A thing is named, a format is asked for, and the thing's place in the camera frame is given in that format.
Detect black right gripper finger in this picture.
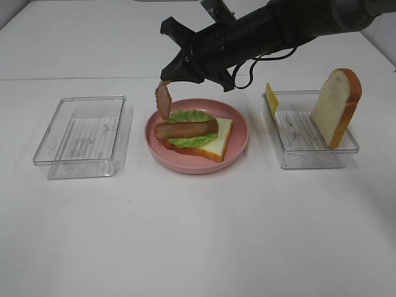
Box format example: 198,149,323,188
160,17,196,46
160,50,205,84

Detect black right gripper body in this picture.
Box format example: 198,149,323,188
182,19,257,92

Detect bacon strip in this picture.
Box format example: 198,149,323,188
153,119,218,140
155,80,172,120

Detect green lettuce leaf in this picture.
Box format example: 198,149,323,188
166,110,218,148

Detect yellow cheese slice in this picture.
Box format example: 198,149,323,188
264,83,279,121

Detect bread slice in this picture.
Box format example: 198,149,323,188
311,68,362,149
163,118,233,163

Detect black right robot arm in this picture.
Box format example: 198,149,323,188
160,0,395,92

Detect pink round plate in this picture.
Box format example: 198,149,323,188
145,98,249,174

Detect left clear plastic container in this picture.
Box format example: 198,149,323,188
33,95,130,179

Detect clear plastic container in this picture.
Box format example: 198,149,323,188
262,90,359,170
33,95,130,179

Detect right clear plastic container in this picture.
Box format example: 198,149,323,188
262,90,359,170

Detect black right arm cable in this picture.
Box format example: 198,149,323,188
199,0,299,90

